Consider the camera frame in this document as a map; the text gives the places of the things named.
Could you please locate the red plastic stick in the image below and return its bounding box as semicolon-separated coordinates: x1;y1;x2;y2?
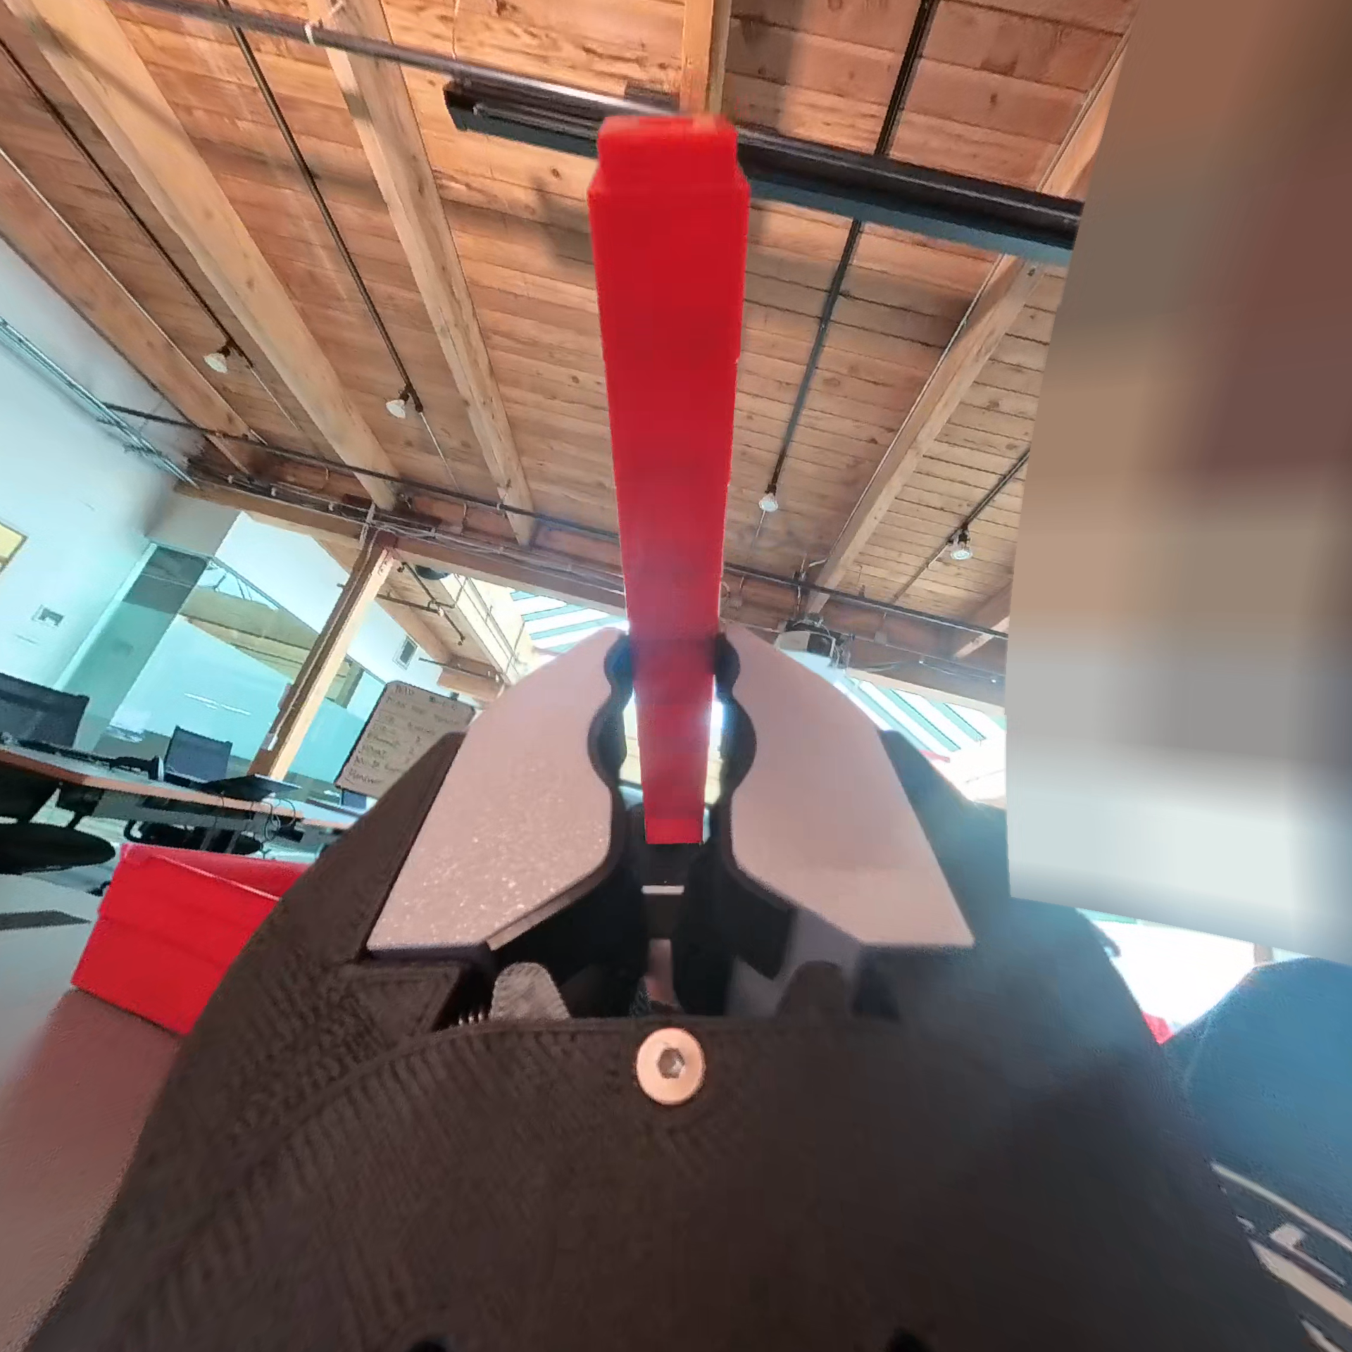
586;114;751;848

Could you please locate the black ceiling track rail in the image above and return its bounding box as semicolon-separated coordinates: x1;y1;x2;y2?
441;80;1086;267

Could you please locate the red plastic bin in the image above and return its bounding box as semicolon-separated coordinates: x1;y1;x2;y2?
71;842;310;1035

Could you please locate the long wooden office desk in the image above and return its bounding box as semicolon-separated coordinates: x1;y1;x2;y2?
0;742;362;847

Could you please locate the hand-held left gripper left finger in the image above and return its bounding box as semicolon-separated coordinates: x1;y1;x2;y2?
365;628;645;959

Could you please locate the ceiling projector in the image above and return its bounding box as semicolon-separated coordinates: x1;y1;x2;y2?
774;616;850;670

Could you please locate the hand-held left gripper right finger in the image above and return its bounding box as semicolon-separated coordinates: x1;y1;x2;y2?
702;628;974;975

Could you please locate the wooden support post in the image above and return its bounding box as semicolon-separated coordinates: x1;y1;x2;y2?
251;531;402;781

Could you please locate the whiteboard on stand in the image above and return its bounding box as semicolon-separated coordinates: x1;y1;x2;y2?
333;681;479;798

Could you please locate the black office chair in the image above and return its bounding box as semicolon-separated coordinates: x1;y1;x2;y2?
161;726;236;789

